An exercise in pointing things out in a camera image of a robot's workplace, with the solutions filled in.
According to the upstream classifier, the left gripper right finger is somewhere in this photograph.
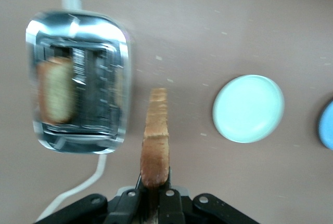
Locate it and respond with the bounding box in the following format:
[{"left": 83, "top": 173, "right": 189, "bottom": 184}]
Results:
[{"left": 158, "top": 166, "right": 259, "bottom": 224}]

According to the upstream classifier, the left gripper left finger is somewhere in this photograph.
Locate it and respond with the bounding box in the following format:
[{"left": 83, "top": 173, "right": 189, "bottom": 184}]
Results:
[{"left": 33, "top": 173, "right": 151, "bottom": 224}]

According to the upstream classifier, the brown toast bread slice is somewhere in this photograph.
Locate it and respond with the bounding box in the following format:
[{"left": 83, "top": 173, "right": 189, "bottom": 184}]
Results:
[
  {"left": 37, "top": 56, "right": 76, "bottom": 125},
  {"left": 139, "top": 87, "right": 171, "bottom": 224}
]

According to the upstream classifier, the green round plate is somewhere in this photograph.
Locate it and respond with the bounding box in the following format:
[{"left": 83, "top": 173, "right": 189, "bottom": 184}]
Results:
[{"left": 212, "top": 74, "right": 286, "bottom": 144}]

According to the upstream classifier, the blue round plate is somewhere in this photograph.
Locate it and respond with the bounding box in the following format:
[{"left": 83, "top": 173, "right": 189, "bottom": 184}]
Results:
[{"left": 316, "top": 99, "right": 333, "bottom": 150}]

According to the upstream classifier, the silver two-slot toaster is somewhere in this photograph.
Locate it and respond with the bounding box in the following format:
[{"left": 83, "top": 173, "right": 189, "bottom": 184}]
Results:
[{"left": 25, "top": 0, "right": 131, "bottom": 155}]

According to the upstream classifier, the white toaster power cable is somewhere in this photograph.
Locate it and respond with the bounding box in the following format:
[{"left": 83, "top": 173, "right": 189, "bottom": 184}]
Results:
[{"left": 35, "top": 153, "right": 109, "bottom": 222}]

